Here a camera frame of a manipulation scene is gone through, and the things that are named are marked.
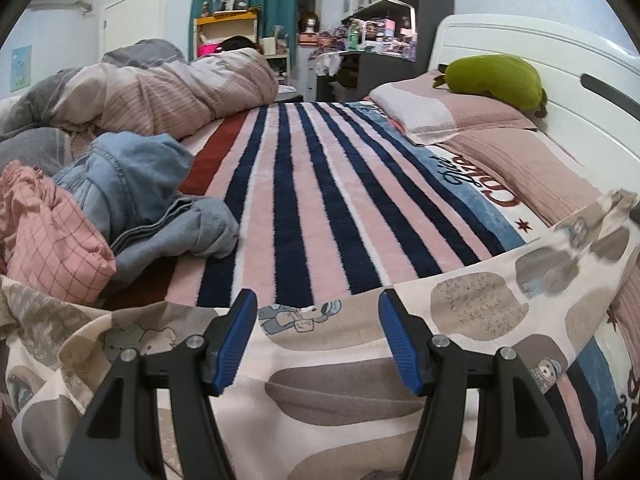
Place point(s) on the white drawer unit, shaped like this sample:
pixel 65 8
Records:
pixel 317 85

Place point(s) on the blue denim jeans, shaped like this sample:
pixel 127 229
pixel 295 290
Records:
pixel 130 170

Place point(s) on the white headboard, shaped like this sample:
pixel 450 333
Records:
pixel 550 45

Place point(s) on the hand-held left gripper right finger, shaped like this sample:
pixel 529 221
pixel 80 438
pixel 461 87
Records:
pixel 400 345

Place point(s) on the green plush toy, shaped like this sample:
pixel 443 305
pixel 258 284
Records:
pixel 490 80

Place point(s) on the mannequin head with wig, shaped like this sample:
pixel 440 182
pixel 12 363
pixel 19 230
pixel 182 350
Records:
pixel 309 21

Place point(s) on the pink checked garment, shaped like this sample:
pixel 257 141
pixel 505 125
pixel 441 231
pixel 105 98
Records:
pixel 55 240

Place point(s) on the white door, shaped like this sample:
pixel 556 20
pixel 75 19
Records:
pixel 132 20

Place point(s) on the pink and grey duvet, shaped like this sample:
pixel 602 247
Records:
pixel 165 95

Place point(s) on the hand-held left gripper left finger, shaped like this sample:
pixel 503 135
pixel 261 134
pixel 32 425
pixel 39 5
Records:
pixel 235 342

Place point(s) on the pink basin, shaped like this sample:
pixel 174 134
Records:
pixel 209 50

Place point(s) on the cream printed pants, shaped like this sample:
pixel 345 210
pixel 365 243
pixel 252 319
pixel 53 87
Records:
pixel 320 355

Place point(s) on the striped blanket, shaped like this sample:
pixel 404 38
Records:
pixel 320 185

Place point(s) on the yellow and white cabinet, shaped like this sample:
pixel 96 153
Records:
pixel 227 22

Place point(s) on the pink quilted pillow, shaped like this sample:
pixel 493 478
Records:
pixel 525 170

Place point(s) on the grey-blue garment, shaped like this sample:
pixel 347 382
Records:
pixel 200 230

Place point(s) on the blue wall poster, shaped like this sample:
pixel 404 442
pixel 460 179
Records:
pixel 21 67

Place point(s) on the grey desk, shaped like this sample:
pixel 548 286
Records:
pixel 380 67

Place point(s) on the pink and white pillow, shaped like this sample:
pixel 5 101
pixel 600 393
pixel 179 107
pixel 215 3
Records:
pixel 440 110

